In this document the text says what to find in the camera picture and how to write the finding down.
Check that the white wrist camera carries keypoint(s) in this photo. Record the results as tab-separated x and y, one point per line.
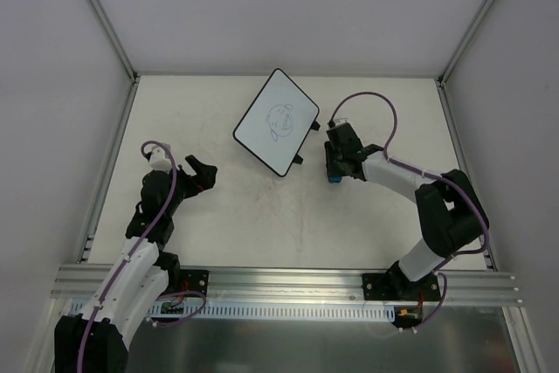
159	160
337	121

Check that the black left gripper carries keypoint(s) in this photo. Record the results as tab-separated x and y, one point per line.
188	181

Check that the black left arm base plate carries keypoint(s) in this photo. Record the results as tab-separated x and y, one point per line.
187	281

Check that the white slotted cable duct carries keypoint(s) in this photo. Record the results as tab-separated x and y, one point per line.
265	311

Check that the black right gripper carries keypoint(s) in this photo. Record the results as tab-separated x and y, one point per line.
334	160

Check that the aluminium frame post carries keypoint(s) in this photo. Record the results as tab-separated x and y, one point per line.
466	39
113	39

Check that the right aluminium frame post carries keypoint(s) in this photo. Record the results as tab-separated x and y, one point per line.
466	39

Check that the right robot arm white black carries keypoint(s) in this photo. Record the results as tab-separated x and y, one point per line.
450	214

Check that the aluminium front rail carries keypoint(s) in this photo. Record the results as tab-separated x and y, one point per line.
307	286

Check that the left aluminium frame post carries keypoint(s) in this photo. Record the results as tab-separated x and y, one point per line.
113	39

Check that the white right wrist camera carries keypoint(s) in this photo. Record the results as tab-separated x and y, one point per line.
337	121

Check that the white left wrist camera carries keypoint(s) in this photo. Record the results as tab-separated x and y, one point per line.
159	160

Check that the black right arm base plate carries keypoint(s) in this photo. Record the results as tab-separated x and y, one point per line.
381	287

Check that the white board with black frame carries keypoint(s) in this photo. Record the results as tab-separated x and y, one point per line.
277	122

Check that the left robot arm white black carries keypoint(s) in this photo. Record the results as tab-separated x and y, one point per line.
98	337

